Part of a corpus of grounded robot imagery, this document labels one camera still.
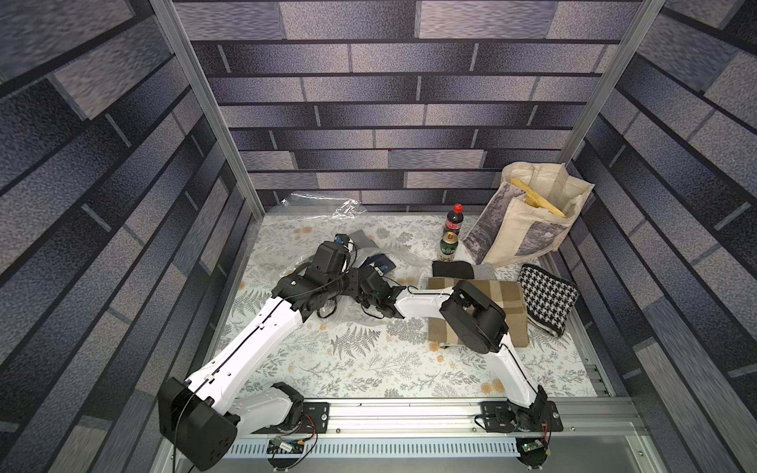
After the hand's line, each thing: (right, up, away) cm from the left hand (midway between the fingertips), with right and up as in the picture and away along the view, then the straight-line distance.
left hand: (358, 273), depth 77 cm
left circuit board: (-19, -42, -6) cm, 47 cm away
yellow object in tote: (+55, +21, +13) cm, 61 cm away
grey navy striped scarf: (+2, +6, +2) cm, 7 cm away
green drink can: (+29, +7, +21) cm, 36 cm away
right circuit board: (+44, -44, -5) cm, 63 cm away
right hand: (-7, -5, +19) cm, 21 cm away
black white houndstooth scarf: (+59, -10, +14) cm, 61 cm away
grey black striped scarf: (+35, -2, +25) cm, 43 cm away
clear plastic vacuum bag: (-22, +23, +39) cm, 50 cm away
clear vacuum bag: (+16, +3, +28) cm, 32 cm away
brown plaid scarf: (+45, -8, +12) cm, 47 cm away
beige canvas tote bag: (+46, +12, +15) cm, 50 cm away
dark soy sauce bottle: (+33, +16, +29) cm, 46 cm away
